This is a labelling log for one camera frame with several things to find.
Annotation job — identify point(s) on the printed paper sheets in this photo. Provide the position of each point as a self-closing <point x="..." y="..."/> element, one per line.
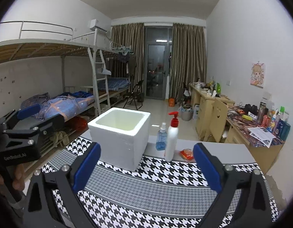
<point x="261" y="135"/>

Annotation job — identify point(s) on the wooden chair with smiley cutout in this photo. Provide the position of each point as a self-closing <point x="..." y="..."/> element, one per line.
<point x="216" y="121"/>

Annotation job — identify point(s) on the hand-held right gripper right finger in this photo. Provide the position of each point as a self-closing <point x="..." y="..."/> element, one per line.
<point x="208" y="168"/>

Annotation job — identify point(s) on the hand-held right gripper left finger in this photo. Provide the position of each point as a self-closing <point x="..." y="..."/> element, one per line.
<point x="87" y="166"/>

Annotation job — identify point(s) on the grey bucket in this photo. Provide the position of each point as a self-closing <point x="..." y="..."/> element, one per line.
<point x="186" y="114"/>

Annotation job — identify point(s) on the brown curtain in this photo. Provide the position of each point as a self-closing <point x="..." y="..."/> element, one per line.
<point x="188" y="57"/>
<point x="127" y="42"/>

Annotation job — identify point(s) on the olive cloth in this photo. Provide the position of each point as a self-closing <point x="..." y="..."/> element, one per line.
<point x="59" y="139"/>

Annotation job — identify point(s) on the black pouch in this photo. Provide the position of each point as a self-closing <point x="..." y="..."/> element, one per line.
<point x="251" y="110"/>

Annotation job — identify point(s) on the red plastic bag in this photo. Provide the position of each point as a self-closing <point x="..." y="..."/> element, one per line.
<point x="78" y="124"/>

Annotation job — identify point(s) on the white metal bunk bed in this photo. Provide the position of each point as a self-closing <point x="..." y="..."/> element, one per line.
<point x="30" y="49"/>
<point x="117" y="83"/>

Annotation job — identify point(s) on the yellow tube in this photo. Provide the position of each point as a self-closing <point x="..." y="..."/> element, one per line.
<point x="247" y="117"/>

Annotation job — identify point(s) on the wooden desk with printed cover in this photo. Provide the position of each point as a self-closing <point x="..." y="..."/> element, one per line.
<point x="260" y="156"/>

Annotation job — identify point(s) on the blue spray bottle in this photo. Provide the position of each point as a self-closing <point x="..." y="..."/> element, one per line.
<point x="160" y="142"/>

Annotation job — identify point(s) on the black folding chair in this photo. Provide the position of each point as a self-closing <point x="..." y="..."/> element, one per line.
<point x="134" y="95"/>

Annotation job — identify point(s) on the white foam box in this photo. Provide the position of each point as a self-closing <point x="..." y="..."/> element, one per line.
<point x="117" y="152"/>

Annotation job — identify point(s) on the white pump bottle red top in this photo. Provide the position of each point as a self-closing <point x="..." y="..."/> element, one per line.
<point x="171" y="142"/>

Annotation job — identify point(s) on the person's left hand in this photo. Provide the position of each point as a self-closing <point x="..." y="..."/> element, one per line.
<point x="18" y="178"/>

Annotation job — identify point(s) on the blue and orange blanket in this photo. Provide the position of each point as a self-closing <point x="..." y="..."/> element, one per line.
<point x="65" y="106"/>

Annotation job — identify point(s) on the orange snack packet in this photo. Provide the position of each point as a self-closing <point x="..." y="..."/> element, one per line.
<point x="186" y="154"/>

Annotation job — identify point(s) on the hanging dark clothes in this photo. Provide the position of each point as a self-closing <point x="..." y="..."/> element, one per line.
<point x="127" y="63"/>

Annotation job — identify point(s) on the white air conditioner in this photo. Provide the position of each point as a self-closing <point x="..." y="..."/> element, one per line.
<point x="98" y="25"/>

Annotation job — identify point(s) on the orange bag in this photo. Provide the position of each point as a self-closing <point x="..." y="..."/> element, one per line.
<point x="172" y="102"/>

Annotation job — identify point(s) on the white metal ladder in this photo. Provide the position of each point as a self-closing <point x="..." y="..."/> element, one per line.
<point x="94" y="83"/>

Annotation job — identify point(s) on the white carton with green print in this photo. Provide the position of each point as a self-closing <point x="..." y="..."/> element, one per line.
<point x="196" y="112"/>

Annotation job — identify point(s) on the houndstooth table mat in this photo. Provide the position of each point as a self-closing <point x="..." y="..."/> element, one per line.
<point x="160" y="187"/>

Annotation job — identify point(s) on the black folded trolley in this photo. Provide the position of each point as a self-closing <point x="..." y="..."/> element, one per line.
<point x="183" y="95"/>

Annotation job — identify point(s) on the glass balcony door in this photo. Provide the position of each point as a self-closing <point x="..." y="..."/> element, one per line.
<point x="158" y="61"/>

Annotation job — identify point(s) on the wide white wall socket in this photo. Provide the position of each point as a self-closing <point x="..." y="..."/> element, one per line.
<point x="267" y="98"/>

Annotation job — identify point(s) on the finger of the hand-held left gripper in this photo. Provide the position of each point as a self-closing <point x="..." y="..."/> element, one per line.
<point x="46" y="125"/>
<point x="28" y="111"/>

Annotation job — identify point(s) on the green bottle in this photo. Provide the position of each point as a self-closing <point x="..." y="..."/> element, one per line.
<point x="218" y="88"/>

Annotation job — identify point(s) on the cartoon wall poster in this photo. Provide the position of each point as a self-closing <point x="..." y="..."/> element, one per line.
<point x="257" y="74"/>

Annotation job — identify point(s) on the group of toiletry bottles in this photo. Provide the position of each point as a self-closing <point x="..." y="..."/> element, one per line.
<point x="277" y="123"/>

